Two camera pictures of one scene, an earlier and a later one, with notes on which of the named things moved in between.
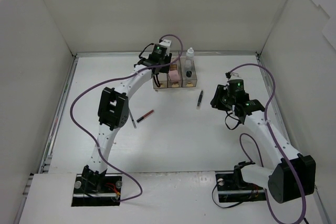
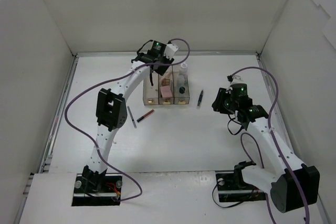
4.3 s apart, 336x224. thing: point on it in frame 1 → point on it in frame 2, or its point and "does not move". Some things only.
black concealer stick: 200,99 does not move
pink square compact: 174,75 → 166,92
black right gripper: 218,98 does not move
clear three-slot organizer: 182,73 → 171,88
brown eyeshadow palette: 173,67 → 165,82
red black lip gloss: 140,118 does not move
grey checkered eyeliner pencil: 132,118 does not move
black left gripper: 163,64 does not move
